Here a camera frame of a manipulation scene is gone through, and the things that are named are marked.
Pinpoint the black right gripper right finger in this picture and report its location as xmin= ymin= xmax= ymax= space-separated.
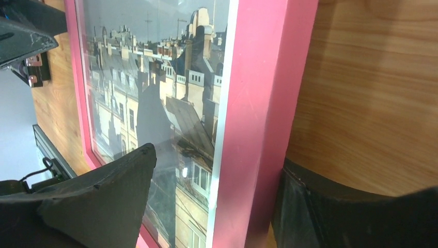
xmin=272 ymin=160 xmax=437 ymax=247

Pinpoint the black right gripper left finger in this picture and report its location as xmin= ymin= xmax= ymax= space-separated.
xmin=1 ymin=143 xmax=157 ymax=247

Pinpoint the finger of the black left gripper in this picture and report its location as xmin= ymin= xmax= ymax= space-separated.
xmin=1 ymin=17 xmax=58 ymax=69

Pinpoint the city buildings photo print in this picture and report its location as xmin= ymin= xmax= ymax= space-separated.
xmin=75 ymin=0 xmax=240 ymax=248

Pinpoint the wooden picture frame pink inlay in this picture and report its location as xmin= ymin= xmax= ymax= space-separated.
xmin=65 ymin=1 xmax=317 ymax=247

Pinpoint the black poker chip case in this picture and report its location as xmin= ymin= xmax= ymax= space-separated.
xmin=7 ymin=52 xmax=51 ymax=88

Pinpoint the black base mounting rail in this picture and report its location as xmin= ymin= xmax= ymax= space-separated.
xmin=33 ymin=125 xmax=77 ymax=179

